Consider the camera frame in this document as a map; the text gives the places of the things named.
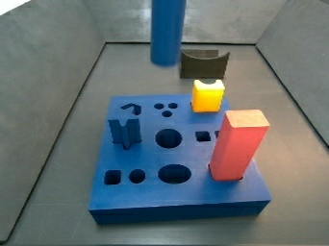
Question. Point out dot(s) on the red rectangular block peg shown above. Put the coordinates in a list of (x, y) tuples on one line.
[(241, 133)]

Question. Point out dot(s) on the blue star-shaped peg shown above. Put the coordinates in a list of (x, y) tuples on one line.
[(126, 134)]

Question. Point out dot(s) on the black cradle stand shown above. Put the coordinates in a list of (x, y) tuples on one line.
[(202, 64)]

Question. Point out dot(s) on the blue round cylinder peg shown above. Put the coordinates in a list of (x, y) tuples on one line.
[(167, 14)]

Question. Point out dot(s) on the blue peg board base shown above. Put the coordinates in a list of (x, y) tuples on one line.
[(159, 181)]

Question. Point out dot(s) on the yellow block peg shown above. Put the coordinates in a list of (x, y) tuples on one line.
[(207, 96)]

